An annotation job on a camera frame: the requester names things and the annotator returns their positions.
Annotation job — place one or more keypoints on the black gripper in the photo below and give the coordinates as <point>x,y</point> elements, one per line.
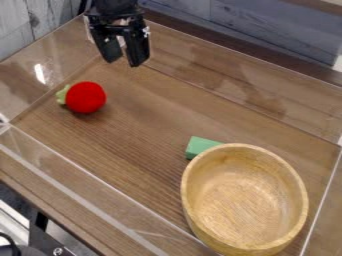
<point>114,23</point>

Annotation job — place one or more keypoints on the red plush strawberry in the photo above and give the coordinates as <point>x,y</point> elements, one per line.
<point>83,97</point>

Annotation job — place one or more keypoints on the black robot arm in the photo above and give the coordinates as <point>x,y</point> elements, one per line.
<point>115,4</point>

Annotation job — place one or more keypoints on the green foam block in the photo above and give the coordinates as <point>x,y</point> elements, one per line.
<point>198,145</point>

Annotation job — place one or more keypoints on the clear acrylic tray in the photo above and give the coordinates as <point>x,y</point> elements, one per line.
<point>102,172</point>

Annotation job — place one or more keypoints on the wooden bowl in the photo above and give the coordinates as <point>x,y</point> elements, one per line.
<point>245,200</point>

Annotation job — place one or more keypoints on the clear acrylic corner bracket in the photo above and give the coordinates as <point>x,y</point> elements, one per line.
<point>90,38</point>

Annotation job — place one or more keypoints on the black table frame bracket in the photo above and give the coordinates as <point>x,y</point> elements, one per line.
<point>41,240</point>

